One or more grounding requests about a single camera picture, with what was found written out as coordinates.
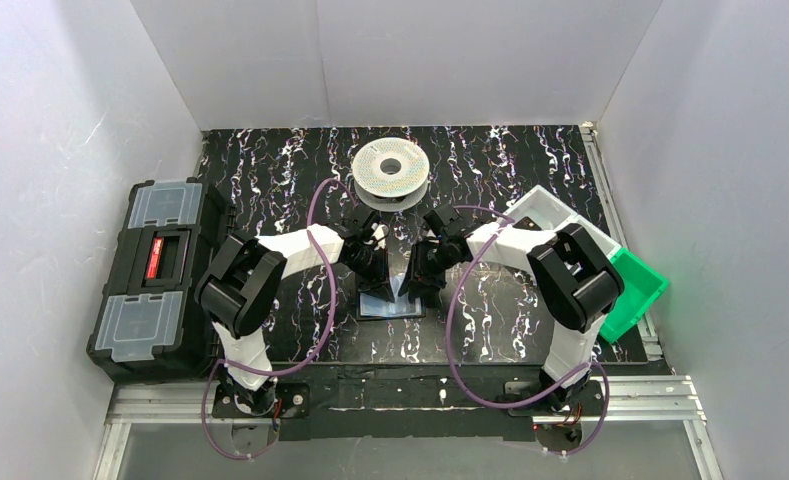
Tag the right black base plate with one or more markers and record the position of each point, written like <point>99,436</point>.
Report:
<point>585,398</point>

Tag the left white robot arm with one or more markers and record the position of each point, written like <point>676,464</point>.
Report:
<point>241,283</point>

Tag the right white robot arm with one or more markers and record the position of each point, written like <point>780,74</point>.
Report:
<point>577,283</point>

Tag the white plastic bin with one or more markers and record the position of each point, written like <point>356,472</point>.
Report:
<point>550,213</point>

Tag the white filament spool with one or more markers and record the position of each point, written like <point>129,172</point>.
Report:
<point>391,174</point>

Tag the aluminium frame rail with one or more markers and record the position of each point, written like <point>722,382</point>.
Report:
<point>633,398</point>

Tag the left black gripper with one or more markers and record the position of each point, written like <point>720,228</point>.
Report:
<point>373,265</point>

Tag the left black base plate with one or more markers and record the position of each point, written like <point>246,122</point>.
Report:
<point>273,400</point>

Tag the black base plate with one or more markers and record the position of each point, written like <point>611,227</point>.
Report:
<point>585,398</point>
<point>273,400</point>

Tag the black plastic toolbox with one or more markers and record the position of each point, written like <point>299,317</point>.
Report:
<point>149,327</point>

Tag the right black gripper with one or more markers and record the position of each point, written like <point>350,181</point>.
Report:
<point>424,266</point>

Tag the green plastic bin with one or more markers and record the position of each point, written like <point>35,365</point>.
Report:
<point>643,286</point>

